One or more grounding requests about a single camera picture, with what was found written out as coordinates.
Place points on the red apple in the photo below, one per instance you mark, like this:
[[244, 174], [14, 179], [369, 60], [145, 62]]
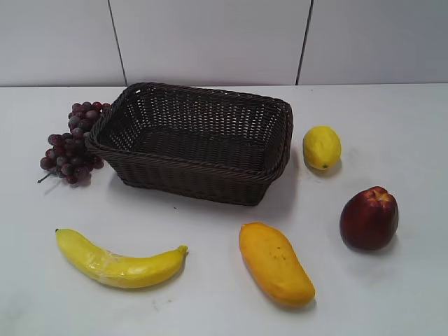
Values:
[[369, 220]]

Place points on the dark woven wicker basket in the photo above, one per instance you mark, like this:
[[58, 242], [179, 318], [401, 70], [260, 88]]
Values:
[[216, 145]]

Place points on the orange mango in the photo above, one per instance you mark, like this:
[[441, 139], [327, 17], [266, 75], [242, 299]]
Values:
[[274, 265]]

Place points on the yellow lemon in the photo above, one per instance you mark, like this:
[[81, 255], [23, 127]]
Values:
[[322, 148]]

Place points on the yellow banana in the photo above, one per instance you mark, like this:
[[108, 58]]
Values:
[[118, 271]]

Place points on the purple grape bunch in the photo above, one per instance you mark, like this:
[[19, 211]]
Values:
[[68, 156]]

